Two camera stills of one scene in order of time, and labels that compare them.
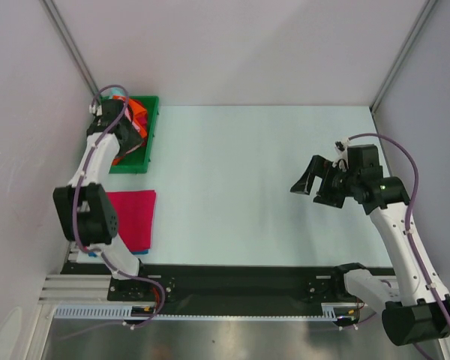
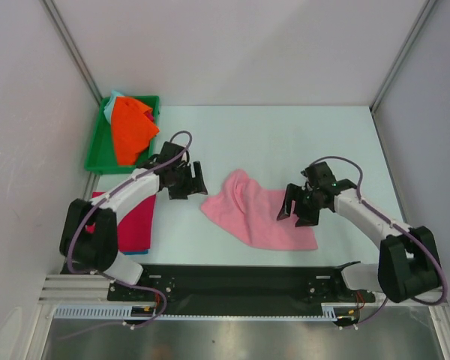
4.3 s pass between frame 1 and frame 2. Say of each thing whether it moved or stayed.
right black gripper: moved
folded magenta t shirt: stayed
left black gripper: moved
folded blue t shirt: stayed
